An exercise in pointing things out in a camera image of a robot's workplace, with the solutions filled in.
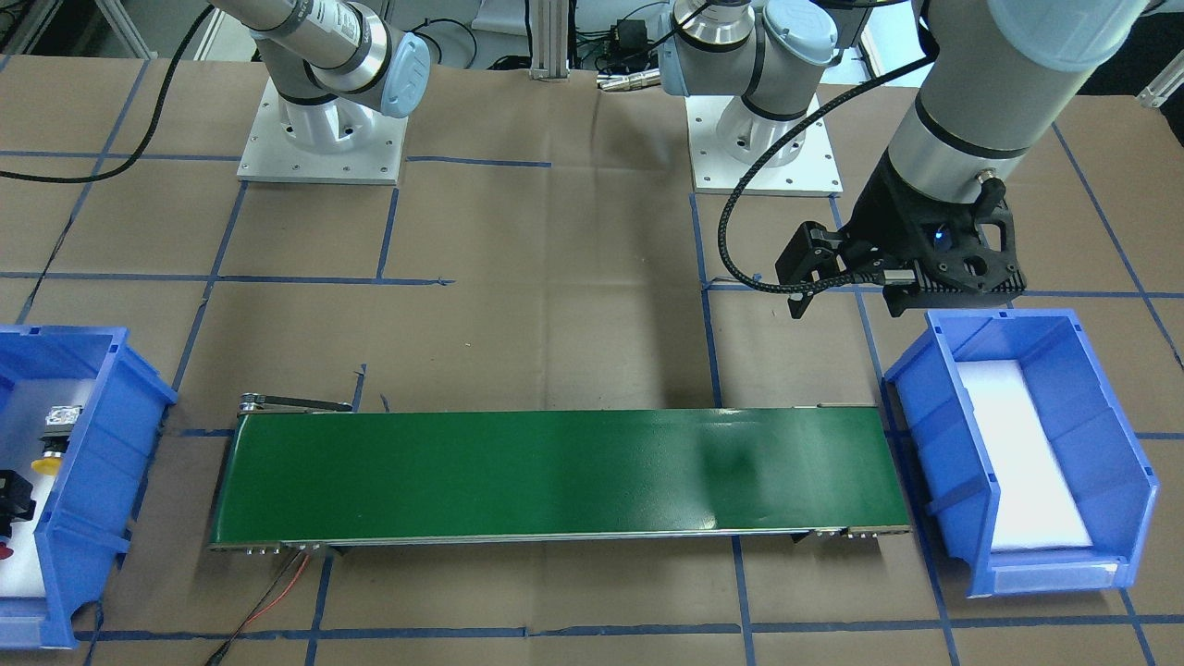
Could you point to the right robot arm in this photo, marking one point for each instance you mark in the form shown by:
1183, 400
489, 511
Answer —
332, 57

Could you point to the white foam pad source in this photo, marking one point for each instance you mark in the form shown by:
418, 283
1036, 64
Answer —
1036, 510

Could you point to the black power adapter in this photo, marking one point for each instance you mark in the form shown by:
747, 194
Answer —
628, 39

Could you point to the blue destination bin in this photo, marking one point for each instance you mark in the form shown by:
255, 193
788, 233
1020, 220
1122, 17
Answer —
83, 528

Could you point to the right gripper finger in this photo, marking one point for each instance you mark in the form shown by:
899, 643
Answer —
17, 502

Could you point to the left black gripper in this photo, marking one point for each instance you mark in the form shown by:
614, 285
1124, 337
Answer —
886, 220

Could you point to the yellow mushroom push button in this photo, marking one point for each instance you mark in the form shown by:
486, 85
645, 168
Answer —
58, 425

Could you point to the aluminium profile post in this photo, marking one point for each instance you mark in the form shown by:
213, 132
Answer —
550, 32

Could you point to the blue source bin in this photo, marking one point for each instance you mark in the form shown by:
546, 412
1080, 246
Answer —
1107, 471

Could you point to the green conveyor belt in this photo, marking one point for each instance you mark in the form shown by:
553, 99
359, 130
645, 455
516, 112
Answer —
391, 479

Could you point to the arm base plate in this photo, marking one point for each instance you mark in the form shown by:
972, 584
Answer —
725, 140
337, 142

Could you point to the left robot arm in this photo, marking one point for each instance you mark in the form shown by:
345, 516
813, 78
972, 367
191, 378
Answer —
998, 74

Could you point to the white foam pad destination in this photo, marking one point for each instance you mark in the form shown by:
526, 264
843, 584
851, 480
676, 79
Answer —
21, 430

